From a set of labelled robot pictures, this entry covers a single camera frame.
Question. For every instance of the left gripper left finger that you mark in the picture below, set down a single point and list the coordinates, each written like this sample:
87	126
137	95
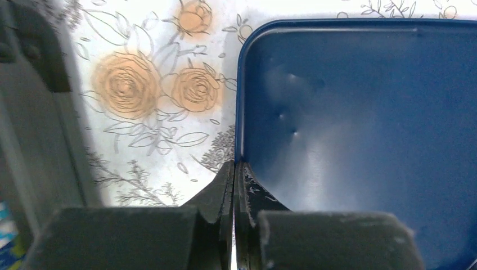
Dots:
196	235

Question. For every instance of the floral tablecloth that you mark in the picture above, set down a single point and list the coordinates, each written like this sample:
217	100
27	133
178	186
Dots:
157	82

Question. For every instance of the black poker chip case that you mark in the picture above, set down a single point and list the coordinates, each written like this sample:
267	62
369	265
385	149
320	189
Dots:
46	180

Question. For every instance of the blue tin lid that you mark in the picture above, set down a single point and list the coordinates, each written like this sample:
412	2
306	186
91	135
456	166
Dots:
367	115

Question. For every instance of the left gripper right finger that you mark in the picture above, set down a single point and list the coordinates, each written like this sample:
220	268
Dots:
271	236

